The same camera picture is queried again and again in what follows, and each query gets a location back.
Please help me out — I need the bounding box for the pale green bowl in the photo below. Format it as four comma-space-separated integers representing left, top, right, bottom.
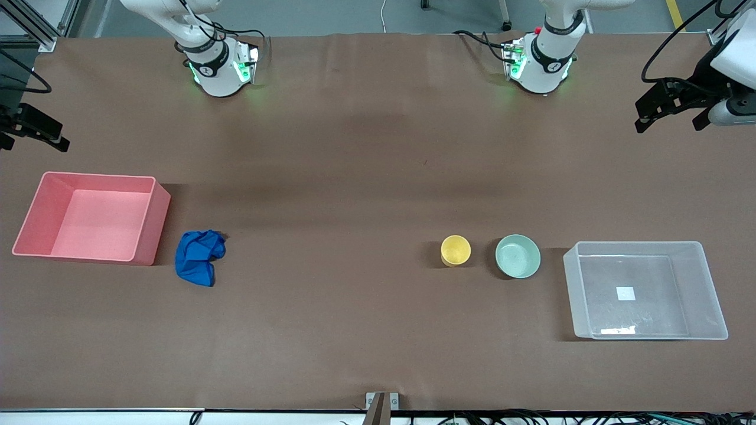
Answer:
495, 234, 542, 279

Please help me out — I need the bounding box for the blue cloth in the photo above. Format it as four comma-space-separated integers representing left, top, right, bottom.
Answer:
175, 230, 227, 287

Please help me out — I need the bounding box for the yellow cup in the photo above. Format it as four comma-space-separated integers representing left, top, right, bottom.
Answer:
441, 235, 472, 267

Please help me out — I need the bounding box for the clear plastic box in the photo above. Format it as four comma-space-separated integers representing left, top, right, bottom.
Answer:
563, 241, 729, 341

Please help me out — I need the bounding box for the pink plastic bin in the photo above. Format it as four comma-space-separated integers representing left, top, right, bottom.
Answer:
12, 171, 172, 266

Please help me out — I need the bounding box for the brown table cover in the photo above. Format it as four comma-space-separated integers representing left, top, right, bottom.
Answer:
0, 32, 756, 412

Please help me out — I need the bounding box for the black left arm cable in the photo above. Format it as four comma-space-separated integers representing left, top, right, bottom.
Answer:
641, 0, 724, 83

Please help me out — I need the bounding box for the aluminium frame profile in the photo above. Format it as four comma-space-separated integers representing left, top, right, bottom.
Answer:
0, 0, 80, 53

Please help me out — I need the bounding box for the black left base cable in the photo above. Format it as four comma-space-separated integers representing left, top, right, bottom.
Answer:
454, 30, 514, 63

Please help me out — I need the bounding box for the metal bracket with wooden strip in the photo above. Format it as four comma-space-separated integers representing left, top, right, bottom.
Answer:
365, 392, 400, 425

